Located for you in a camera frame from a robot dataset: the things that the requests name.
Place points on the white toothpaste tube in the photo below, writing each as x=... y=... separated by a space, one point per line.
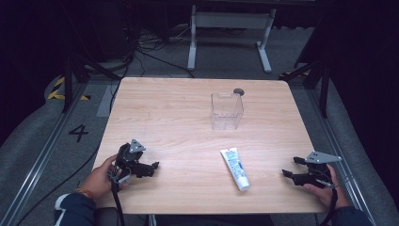
x=236 y=169

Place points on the white table leg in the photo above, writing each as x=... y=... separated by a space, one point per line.
x=152 y=220

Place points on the person's right hand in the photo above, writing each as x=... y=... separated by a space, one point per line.
x=327 y=194

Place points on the black metal stand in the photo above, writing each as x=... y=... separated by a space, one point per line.
x=320 y=75
x=70 y=72

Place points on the clear plastic container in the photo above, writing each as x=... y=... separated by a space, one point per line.
x=227 y=109

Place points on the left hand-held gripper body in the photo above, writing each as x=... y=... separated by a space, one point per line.
x=127 y=157

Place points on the grey floor tape patch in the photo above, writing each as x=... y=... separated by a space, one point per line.
x=106 y=102

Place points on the aluminium floor rail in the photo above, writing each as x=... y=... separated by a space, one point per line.
x=37 y=163
x=338 y=150

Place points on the yellow black hazard tape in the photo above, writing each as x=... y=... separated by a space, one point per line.
x=58 y=91

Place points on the white metal desk frame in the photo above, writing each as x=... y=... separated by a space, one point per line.
x=230 y=21

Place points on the person's left hand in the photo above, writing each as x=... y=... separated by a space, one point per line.
x=100 y=180

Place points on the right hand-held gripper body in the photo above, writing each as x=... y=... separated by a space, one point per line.
x=320 y=174

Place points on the grey round table grommet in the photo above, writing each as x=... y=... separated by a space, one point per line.
x=238 y=91

